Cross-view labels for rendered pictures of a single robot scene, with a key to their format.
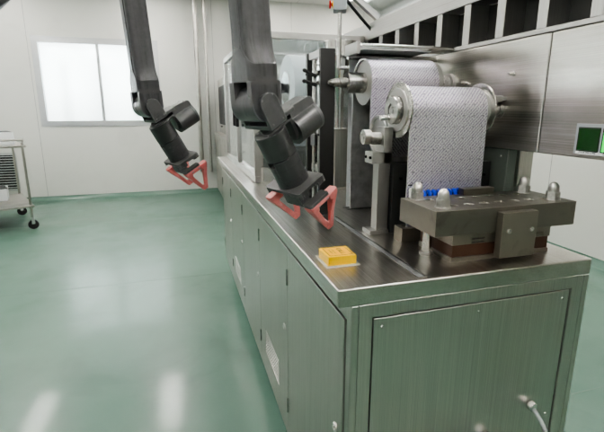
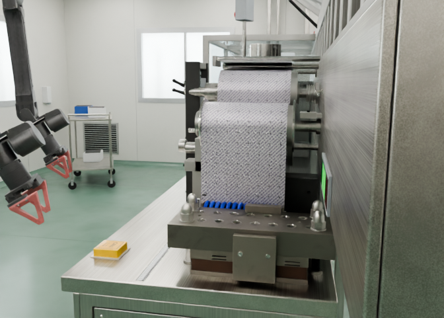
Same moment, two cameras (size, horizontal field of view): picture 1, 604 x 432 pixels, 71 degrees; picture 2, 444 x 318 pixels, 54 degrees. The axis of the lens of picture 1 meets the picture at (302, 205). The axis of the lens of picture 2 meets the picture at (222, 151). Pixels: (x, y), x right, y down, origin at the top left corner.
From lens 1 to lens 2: 0.88 m
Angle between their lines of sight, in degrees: 26
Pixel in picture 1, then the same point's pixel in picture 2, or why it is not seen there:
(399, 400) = not seen: outside the picture
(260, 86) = not seen: outside the picture
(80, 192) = (161, 160)
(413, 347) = not seen: outside the picture
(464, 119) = (259, 135)
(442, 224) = (174, 237)
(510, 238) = (244, 262)
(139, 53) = (18, 76)
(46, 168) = (138, 137)
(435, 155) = (229, 169)
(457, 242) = (196, 255)
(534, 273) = (259, 302)
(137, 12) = (16, 47)
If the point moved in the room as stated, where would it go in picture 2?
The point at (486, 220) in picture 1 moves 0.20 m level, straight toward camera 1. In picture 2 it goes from (222, 239) to (148, 260)
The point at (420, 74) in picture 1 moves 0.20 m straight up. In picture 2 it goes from (269, 85) to (270, 20)
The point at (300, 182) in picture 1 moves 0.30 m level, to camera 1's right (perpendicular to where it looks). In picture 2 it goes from (16, 186) to (117, 203)
